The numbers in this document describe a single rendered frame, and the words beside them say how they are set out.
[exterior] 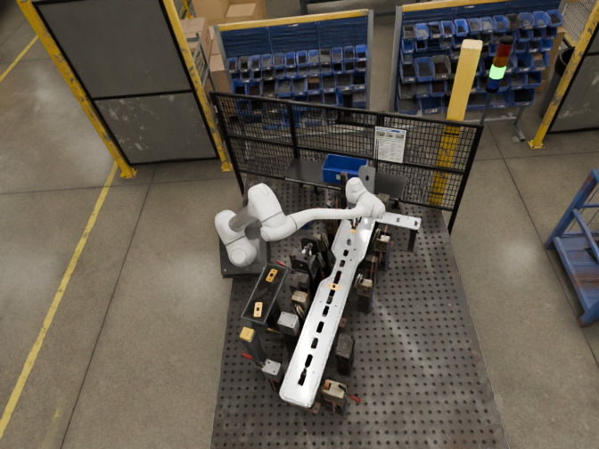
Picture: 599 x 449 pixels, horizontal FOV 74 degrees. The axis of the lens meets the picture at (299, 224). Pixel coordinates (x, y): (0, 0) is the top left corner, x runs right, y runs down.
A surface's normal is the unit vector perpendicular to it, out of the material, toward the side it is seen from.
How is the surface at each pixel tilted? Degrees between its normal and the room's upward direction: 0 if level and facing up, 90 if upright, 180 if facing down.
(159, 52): 91
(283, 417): 0
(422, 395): 0
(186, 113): 91
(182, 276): 0
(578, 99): 91
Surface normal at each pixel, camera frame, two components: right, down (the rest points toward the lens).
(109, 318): -0.11, -0.62
